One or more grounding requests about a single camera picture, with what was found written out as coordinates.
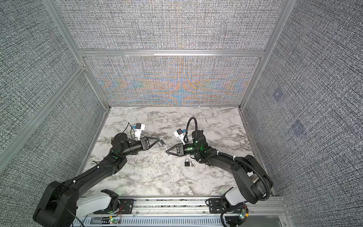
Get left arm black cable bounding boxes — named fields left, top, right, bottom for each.
left=63, top=198, right=88, bottom=227

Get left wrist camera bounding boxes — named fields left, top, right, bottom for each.
left=132, top=123, right=145, bottom=141

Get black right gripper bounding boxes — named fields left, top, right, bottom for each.
left=166, top=144, right=201, bottom=158

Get black padlock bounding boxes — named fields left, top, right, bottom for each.
left=184, top=159, right=191, bottom=167
left=157, top=140, right=164, bottom=147

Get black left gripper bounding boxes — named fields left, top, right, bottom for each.
left=122, top=138, right=160, bottom=158

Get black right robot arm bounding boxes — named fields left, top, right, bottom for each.
left=166, top=130, right=273, bottom=209

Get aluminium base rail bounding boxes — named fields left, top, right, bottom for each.
left=119, top=196, right=291, bottom=216

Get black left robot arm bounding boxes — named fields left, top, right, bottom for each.
left=33, top=133, right=164, bottom=227

